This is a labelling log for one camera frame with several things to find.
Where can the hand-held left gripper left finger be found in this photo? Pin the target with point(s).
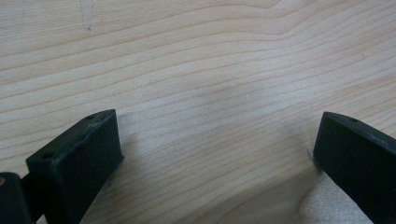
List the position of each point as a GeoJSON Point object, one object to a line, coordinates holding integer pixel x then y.
{"type": "Point", "coordinates": [77, 165]}

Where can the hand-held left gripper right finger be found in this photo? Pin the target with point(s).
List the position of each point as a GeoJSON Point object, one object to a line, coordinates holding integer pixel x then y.
{"type": "Point", "coordinates": [358, 161]}

